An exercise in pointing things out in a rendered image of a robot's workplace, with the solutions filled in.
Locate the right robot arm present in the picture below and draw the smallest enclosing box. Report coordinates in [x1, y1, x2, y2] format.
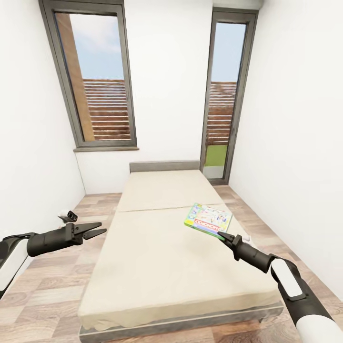
[217, 232, 343, 343]

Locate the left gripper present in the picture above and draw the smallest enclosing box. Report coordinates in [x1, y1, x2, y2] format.
[43, 222, 107, 253]

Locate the board game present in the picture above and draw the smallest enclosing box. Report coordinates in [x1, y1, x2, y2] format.
[183, 202, 233, 241]

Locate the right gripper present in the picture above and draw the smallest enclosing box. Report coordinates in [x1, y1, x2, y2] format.
[217, 232, 259, 266]

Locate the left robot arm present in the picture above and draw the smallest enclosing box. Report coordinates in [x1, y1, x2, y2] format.
[0, 208, 107, 300]

